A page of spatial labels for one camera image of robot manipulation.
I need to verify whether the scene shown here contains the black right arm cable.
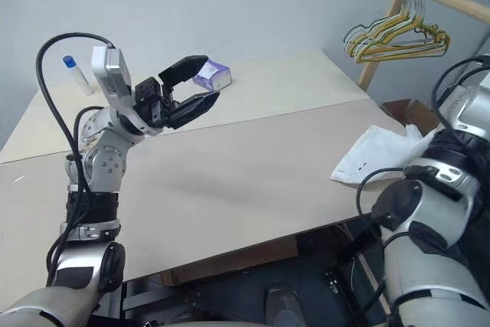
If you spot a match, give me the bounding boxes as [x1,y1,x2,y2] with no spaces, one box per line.
[355,54,490,228]

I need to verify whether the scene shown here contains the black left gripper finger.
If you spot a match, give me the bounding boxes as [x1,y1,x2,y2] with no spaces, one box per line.
[167,90,221,131]
[158,55,210,87]

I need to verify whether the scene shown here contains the purple tissue box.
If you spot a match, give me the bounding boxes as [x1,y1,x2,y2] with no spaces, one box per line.
[191,59,234,90]

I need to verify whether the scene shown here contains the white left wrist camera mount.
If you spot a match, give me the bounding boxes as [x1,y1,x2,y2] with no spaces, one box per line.
[90,46,170,137]

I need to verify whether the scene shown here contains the brown open cardboard box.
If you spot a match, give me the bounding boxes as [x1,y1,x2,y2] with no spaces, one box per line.
[380,98,442,139]

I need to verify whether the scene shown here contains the white shorts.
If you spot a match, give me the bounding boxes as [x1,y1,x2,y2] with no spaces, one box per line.
[330,123,439,187]

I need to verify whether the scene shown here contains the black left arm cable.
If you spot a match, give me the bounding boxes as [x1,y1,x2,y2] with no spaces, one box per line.
[35,32,116,286]

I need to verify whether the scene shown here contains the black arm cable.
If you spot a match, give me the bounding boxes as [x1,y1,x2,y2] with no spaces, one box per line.
[355,54,490,228]
[35,32,116,286]

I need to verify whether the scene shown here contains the thin wooden strip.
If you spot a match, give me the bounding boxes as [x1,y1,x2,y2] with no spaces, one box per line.
[358,253,388,313]

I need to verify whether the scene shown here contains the white bottle blue cap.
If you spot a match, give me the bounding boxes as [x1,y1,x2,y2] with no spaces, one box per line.
[61,54,94,96]

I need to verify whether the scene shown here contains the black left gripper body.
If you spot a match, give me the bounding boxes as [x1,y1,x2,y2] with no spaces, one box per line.
[133,77,180,128]

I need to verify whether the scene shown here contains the dark rounded shape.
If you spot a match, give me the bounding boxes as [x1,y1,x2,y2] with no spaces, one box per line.
[263,281,302,327]

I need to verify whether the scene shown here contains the yellow wire hanger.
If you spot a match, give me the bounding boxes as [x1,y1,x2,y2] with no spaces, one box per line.
[354,0,451,65]

